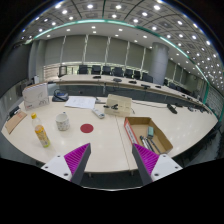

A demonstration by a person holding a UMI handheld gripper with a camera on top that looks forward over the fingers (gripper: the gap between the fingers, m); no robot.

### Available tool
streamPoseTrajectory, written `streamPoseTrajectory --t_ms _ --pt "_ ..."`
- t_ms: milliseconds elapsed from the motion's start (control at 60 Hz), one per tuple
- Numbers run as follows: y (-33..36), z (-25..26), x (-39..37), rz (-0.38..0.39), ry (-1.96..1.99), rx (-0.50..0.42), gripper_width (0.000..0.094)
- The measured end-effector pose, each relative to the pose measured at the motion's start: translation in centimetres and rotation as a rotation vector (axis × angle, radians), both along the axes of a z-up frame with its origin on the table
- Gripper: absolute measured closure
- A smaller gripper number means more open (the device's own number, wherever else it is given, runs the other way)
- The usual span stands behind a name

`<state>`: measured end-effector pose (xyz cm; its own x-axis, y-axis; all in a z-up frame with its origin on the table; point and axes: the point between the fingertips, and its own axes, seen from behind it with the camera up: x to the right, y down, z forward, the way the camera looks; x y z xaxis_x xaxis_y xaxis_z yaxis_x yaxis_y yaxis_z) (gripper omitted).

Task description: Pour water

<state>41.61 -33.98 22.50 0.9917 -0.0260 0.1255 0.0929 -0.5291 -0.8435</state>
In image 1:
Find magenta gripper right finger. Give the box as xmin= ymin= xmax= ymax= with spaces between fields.
xmin=132 ymin=144 xmax=182 ymax=185

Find brown cardboard piece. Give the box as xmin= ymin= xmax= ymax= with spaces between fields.
xmin=5 ymin=111 xmax=27 ymax=133

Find red round coaster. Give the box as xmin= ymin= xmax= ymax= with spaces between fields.
xmin=80 ymin=124 xmax=94 ymax=133

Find white patterned mug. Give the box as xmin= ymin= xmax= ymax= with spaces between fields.
xmin=55 ymin=112 xmax=70 ymax=131

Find white printed board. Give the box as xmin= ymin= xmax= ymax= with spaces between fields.
xmin=22 ymin=83 xmax=50 ymax=110

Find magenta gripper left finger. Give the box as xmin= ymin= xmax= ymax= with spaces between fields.
xmin=42 ymin=143 xmax=91 ymax=185

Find black office chair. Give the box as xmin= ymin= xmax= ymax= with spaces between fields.
xmin=102 ymin=66 xmax=111 ymax=75
xmin=78 ymin=65 xmax=88 ymax=74
xmin=112 ymin=67 xmax=123 ymax=77
xmin=124 ymin=69 xmax=133 ymax=78
xmin=91 ymin=65 xmax=101 ymax=74

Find grey round pillar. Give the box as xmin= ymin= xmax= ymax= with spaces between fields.
xmin=149 ymin=42 xmax=169 ymax=85

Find white paper sheets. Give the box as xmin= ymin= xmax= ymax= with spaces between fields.
xmin=65 ymin=96 xmax=96 ymax=109

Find yellow drink bottle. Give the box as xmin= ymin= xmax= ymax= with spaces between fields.
xmin=31 ymin=113 xmax=50 ymax=148

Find white remote control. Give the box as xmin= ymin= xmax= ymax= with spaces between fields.
xmin=92 ymin=108 xmax=105 ymax=119

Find black microphone base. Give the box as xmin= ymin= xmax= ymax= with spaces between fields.
xmin=167 ymin=104 xmax=177 ymax=114

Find long curved conference desk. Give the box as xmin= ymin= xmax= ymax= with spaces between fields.
xmin=47 ymin=75 xmax=211 ymax=113

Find beige cardboard box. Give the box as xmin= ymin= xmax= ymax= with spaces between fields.
xmin=104 ymin=94 xmax=132 ymax=117

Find teal small box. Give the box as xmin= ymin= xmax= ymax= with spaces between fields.
xmin=147 ymin=126 xmax=154 ymax=138

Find black desk telephone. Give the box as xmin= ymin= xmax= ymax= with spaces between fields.
xmin=52 ymin=89 xmax=69 ymax=102

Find open cardboard box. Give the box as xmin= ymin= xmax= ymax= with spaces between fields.
xmin=124 ymin=117 xmax=173 ymax=154

